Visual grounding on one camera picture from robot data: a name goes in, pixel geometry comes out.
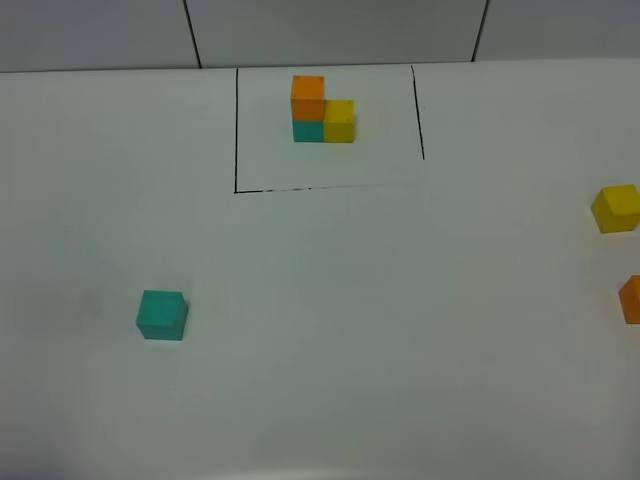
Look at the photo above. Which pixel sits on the teal template cube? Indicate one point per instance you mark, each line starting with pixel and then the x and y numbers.
pixel 308 131

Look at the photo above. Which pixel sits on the yellow template cube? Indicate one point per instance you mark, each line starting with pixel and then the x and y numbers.
pixel 339 121

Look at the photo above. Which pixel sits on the orange template cube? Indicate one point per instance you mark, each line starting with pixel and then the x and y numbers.
pixel 307 98

